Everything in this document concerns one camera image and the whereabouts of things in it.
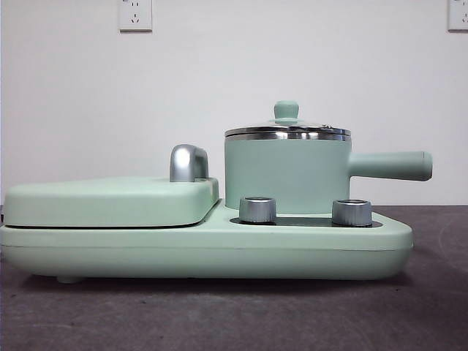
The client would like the mint green cooker base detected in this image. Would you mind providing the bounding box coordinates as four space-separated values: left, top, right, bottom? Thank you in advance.
0 197 415 284

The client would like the green griddle cover, silver handle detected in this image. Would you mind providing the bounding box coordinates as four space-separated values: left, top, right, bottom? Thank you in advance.
3 143 221 230

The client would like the white wall socket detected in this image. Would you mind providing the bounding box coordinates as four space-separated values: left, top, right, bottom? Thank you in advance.
448 0 468 33
118 0 154 34

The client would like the mint green steamer pot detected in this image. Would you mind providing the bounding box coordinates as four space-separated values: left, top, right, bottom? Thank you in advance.
223 129 434 215

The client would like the glass lid with green knob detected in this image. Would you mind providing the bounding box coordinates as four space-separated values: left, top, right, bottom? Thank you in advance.
223 100 352 137

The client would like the silver control knob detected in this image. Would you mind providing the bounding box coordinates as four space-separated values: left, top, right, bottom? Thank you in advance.
238 196 278 224
331 198 374 226

